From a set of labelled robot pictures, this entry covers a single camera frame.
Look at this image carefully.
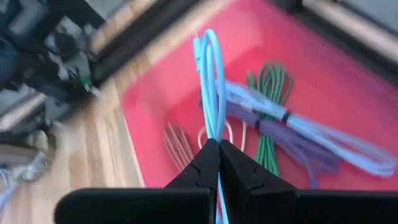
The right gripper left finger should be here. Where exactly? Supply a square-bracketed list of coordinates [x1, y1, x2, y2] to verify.
[164, 139, 220, 191]

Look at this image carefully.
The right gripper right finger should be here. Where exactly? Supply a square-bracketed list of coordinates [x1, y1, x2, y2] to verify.
[219, 139, 298, 216]

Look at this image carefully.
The pink USB cable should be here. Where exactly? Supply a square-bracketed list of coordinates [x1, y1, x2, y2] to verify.
[164, 122, 195, 172]

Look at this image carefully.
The purple USB cable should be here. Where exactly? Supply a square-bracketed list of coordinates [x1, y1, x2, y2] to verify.
[198, 99, 340, 189]

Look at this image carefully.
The light blue USB cable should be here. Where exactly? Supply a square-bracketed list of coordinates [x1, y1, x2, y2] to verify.
[192, 29, 229, 224]

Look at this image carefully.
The pale periwinkle USB cable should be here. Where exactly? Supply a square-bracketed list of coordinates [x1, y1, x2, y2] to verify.
[217, 80, 397, 178]

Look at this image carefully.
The green USB cable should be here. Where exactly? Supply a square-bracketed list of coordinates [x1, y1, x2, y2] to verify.
[246, 62, 294, 177]

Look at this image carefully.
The pink plastic bin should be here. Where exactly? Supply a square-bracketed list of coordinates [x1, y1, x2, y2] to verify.
[121, 0, 398, 190]

